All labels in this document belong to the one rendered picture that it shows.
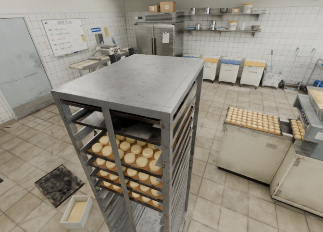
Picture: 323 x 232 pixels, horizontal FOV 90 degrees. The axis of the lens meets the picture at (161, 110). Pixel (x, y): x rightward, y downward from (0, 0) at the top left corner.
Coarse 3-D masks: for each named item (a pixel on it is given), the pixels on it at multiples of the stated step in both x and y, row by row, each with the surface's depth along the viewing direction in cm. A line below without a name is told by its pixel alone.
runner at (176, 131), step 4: (192, 96) 107; (192, 100) 97; (188, 104) 98; (188, 108) 89; (184, 112) 90; (184, 116) 82; (180, 120) 84; (184, 120) 84; (176, 124) 81; (180, 124) 76; (176, 128) 78; (180, 128) 78; (176, 132) 71; (176, 136) 73; (160, 156) 63; (160, 160) 61; (156, 164) 60; (160, 164) 60
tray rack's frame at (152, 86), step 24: (96, 72) 78; (120, 72) 77; (144, 72) 77; (168, 72) 76; (192, 72) 75; (72, 96) 58; (96, 96) 55; (120, 96) 55; (144, 96) 55; (168, 96) 54; (168, 120) 47; (168, 144) 52; (120, 168) 71; (168, 168) 58; (96, 192) 94; (168, 192) 65; (144, 216) 177; (168, 216) 76
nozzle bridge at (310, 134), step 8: (304, 96) 189; (296, 104) 196; (304, 104) 173; (304, 112) 163; (312, 112) 159; (312, 120) 148; (304, 128) 162; (312, 128) 141; (320, 128) 139; (304, 136) 150; (312, 136) 144; (320, 136) 142; (320, 144) 145; (312, 152) 151; (320, 152) 148
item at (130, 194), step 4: (100, 184) 93; (104, 184) 92; (108, 184) 91; (112, 184) 90; (112, 188) 90; (116, 188) 89; (120, 188) 90; (120, 192) 88; (128, 192) 88; (132, 192) 86; (132, 196) 86; (136, 196) 85; (140, 196) 86; (140, 200) 84; (144, 200) 83; (148, 200) 83; (152, 200) 82; (152, 204) 83; (156, 204) 81; (160, 208) 81
